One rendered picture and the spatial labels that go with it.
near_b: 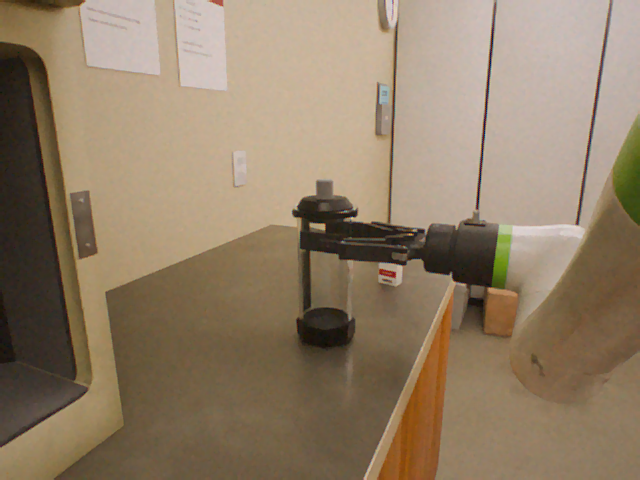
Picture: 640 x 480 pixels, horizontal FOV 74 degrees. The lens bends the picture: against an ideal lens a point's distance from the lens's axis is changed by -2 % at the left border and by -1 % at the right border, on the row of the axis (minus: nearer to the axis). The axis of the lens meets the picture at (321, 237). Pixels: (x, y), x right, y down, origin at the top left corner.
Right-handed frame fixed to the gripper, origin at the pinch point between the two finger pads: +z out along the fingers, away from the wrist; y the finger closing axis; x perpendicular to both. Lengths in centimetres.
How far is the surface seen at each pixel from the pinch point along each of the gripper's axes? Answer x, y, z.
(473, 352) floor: 111, -181, -18
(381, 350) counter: 18.3, 1.0, -10.6
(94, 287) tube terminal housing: 0.0, 33.5, 13.4
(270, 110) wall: -22, -78, 57
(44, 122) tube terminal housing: -17.5, 34.6, 16.4
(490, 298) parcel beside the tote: 87, -209, -23
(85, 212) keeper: -8.4, 33.5, 13.4
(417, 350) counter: 18.2, -1.4, -16.0
